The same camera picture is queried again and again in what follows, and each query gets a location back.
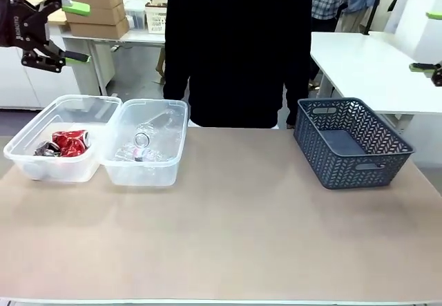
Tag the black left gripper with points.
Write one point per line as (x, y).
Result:
(24, 26)

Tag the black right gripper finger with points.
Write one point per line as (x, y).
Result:
(436, 74)
(435, 15)

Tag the clear plastic bin with bottles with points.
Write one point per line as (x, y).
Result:
(145, 174)

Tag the person left forearm black sleeve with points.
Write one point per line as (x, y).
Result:
(297, 85)

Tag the person right forearm black sleeve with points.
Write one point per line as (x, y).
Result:
(176, 78)

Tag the white plastic shopping basket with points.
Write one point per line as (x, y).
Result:
(155, 17)

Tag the dark blue woven plastic basket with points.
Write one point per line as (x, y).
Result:
(359, 168)

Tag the white leaning board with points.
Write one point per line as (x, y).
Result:
(414, 5)

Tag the white low cabinet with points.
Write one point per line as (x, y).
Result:
(20, 85)

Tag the large white side table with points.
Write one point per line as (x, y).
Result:
(362, 67)

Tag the white desk with metal legs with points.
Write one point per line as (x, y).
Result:
(138, 38)

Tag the small clear plastic drawer unit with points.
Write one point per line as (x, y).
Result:
(136, 14)

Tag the crushed red soda can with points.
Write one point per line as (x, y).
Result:
(72, 142)

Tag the crushed dark soda can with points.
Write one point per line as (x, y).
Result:
(46, 148)

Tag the clear plastic bottle without label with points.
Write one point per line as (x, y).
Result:
(153, 128)

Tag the clear plastic bin with cans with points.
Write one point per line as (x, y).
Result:
(58, 169)

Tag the clear plastic bottle with label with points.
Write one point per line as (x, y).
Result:
(139, 154)

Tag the person torso in black sweater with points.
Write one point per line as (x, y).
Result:
(238, 43)

